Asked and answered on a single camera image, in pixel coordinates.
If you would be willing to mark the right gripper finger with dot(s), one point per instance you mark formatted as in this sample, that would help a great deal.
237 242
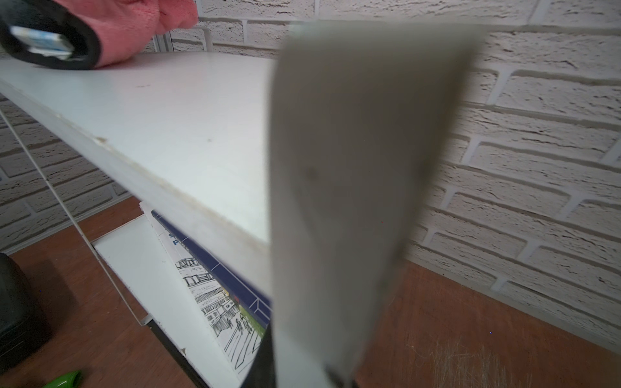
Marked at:
262 373

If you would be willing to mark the white two-tier bookshelf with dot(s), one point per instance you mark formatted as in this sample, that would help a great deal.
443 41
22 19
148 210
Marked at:
305 174

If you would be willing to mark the pink and grey cloth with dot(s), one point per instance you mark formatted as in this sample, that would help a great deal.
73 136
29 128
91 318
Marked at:
86 35

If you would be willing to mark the white paper under book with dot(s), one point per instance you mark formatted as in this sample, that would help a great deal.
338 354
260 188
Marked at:
236 333

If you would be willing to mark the dark blue book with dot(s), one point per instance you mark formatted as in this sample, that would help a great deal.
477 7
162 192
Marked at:
252 300

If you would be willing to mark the green toy drill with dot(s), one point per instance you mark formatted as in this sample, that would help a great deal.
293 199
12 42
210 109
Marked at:
69 380

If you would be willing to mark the black plastic tool case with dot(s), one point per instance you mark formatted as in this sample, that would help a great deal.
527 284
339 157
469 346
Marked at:
24 326

